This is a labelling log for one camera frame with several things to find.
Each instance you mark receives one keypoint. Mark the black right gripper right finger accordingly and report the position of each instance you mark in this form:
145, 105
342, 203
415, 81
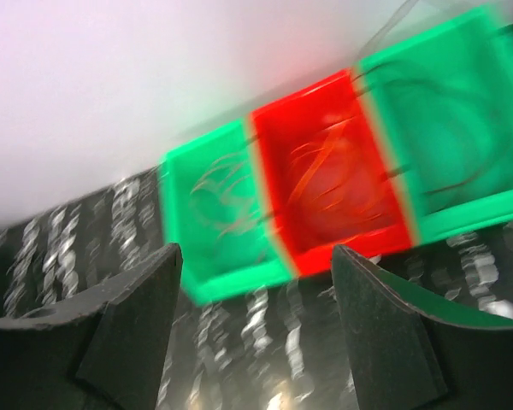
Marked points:
409, 348

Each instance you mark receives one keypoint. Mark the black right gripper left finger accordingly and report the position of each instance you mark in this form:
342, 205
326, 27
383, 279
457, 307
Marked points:
103, 348

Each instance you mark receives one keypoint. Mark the black marble pattern mat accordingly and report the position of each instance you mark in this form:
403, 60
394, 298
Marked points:
278, 348

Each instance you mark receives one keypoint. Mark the left green plastic bin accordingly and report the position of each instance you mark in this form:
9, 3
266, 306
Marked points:
215, 206

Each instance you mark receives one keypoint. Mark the green plastic bin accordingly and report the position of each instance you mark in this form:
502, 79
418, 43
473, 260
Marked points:
442, 104
215, 206

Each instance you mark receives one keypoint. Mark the red plastic bin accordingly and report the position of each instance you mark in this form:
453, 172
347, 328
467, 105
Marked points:
327, 176

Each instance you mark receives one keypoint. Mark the right green plastic bin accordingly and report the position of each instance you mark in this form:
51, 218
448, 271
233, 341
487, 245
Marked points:
442, 104

